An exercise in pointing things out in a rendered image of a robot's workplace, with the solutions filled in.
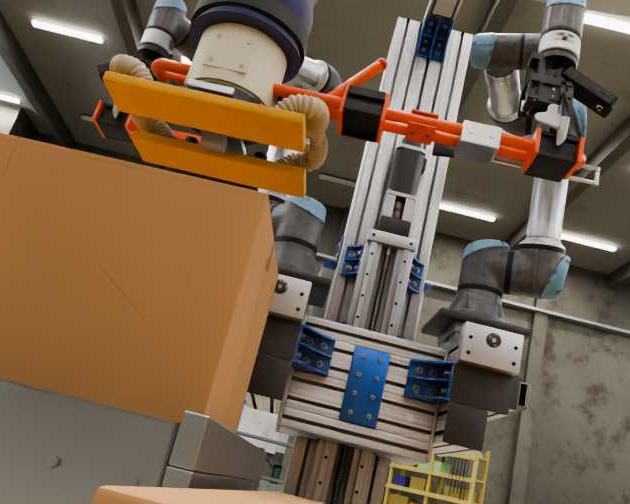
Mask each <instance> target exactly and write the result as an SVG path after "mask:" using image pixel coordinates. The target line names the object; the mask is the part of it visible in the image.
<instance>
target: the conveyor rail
mask: <svg viewBox="0 0 630 504"><path fill-rule="evenodd" d="M179 425H180V423H177V422H173V421H169V420H165V419H161V418H157V417H153V416H149V415H145V414H141V413H137V412H133V411H129V410H125V409H121V408H117V407H113V406H109V405H105V404H101V403H97V402H93V401H89V400H85V399H81V398H77V397H73V396H70V395H66V394H62V393H58V392H54V391H50V390H46V389H42V388H38V387H34V386H30V385H26V384H22V383H18V382H14V381H10V380H6V379H2V378H0V504H92V502H93V499H94V496H95V493H96V491H97V490H98V489H99V488H100V487H101V486H107V485H108V486H135V487H161V484H162V481H163V478H164V474H165V471H166V468H167V466H170V465H169V464H168V462H169V459H170V455H171V452H172V449H173V445H174V442H175V439H176V435H177V432H178V429H179Z"/></svg>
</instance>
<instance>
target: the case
mask: <svg viewBox="0 0 630 504"><path fill-rule="evenodd" d="M278 276H279V274H278V266H277V258H276V250H275V242H274V235H273V227H272V219H271V211H270V203H269V196H268V194H267V193H264V192H259V191H255V190H250V189H246V188H242V187H237V186H233V185H229V184H224V183H220V182H215V181H211V180H207V179H202V178H198V177H193V176H189V175H185V174H180V173H176V172H171V171H167V170H163V169H158V168H154V167H149V166H145V165H141V164H136V163H132V162H127V161H123V160H119V159H114V158H110V157H105V156H101V155H97V154H92V153H88V152H84V151H79V150H75V149H70V148H66V147H62V146H57V145H53V144H48V143H44V142H40V141H35V140H31V139H26V138H22V137H18V136H13V135H9V134H4V133H0V378H2V379H6V380H10V381H14V382H18V383H22V384H26V385H30V386H34V387H38V388H42V389H46V390H50V391H54V392H58V393H62V394H66V395H70V396H73V397H77V398H81V399H85V400H89V401H93V402H97V403H101V404H105V405H109V406H113V407H117V408H121V409H125V410H129V411H133V412H137V413H141V414H145V415H149V416H153V417H157V418H161V419H165V420H169V421H173V422H177V423H180V422H181V419H182V415H183V412H184V411H186V410H187V411H192V412H196V413H200V414H204V415H208V416H209V417H211V418H212V419H214V420H216V421H217V422H219V423H220V424H222V425H223V426H225V427H227V428H228V429H230V430H231V431H233V432H235V433H236V430H237V426H238V423H239V419H240V415H241V412H242V408H243V404H244V401H245V397H246V393H247V390H248V386H249V382H250V379H251V375H252V371H253V368H254V364H255V360H256V357H257V353H258V349H259V346H260V342H261V338H262V335H263V331H264V327H265V324H266V320H267V316H268V313H269V309H270V305H271V301H272V298H273V294H274V290H275V287H276V283H277V279H278Z"/></svg>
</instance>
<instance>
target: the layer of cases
mask: <svg viewBox="0 0 630 504"><path fill-rule="evenodd" d="M92 504H324V503H320V502H316V501H312V500H308V499H304V498H301V497H297V496H293V495H289V494H285V493H281V492H271V491H244V490H217V489H190V488H162V487H135V486H108V485H107V486H101V487H100V488H99V489H98V490H97V491H96V493H95V496H94V499H93V502H92Z"/></svg>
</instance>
